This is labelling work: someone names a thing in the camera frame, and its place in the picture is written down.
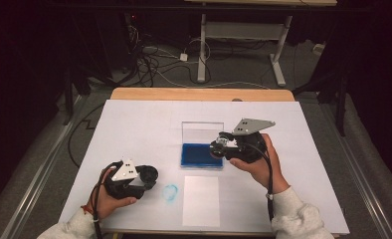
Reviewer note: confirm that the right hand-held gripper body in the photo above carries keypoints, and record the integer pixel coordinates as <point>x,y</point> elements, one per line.
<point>250,149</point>

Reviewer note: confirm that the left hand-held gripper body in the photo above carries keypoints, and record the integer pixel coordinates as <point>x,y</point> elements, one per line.
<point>126,176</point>

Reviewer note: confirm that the blue ink pad clear case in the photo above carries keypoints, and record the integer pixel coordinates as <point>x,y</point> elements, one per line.
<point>197,156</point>

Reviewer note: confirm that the person's right hand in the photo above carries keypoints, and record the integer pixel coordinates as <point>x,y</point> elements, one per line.
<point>267,172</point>

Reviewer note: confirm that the person's left hand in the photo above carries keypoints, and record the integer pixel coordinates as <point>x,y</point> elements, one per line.
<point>104,204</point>

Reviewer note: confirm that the white paper sheet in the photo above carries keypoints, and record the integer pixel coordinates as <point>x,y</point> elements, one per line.
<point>200,202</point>

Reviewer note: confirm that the small white power adapter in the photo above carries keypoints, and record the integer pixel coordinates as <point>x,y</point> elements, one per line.
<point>183,57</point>

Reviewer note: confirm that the black stand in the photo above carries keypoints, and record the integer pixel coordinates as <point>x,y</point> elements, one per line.
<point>68,99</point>
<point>341,106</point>

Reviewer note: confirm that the white power strip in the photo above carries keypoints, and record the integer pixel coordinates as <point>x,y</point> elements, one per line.
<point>318,48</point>

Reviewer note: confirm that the metal floor rail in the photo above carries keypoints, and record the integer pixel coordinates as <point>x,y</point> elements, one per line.
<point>369,199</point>
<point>35,189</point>

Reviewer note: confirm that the white metal desk frame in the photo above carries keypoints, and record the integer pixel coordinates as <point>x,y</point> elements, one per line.
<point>240,30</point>

